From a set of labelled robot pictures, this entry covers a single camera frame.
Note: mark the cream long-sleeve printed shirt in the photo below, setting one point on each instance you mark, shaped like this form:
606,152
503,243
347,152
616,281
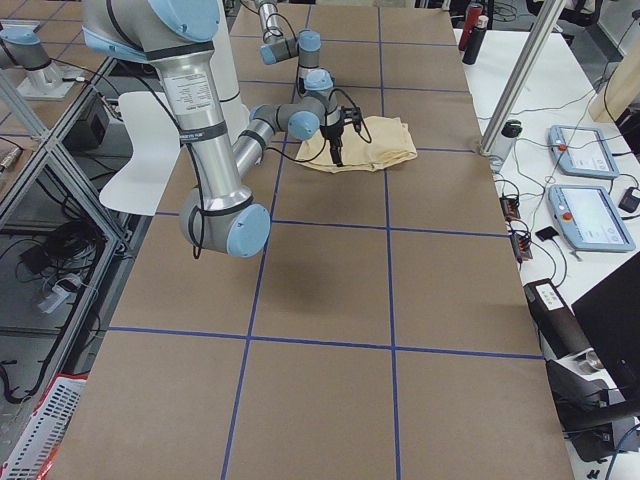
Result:
391,144

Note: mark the white perforated basket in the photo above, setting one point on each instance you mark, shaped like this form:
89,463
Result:
38,445

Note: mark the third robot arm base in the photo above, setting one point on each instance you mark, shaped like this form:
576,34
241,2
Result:
22,48

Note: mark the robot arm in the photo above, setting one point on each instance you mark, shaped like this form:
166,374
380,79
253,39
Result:
281,43
177,39

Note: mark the red thermos bottle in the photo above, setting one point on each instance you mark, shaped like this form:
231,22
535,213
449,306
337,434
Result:
473,12

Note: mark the upper teach pendant tablet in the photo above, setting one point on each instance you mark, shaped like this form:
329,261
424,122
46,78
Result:
582,151

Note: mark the teach pendant tablet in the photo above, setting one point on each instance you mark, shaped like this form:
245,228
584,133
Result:
588,219
582,151

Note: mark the lower teach pendant tablet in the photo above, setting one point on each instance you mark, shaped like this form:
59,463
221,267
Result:
588,219

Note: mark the white moulded chair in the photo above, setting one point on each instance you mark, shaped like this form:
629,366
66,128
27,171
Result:
139,185

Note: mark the black monitor screen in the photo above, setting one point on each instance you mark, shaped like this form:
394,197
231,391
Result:
608,315

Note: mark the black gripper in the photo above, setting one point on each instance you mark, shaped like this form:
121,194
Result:
332,133

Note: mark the aluminium frame post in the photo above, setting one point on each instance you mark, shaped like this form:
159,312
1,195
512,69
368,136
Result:
533,46

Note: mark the black thermos bottle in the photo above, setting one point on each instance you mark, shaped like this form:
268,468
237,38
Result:
475,40

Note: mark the clear water bottle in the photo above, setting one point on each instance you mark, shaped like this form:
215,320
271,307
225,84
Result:
504,143

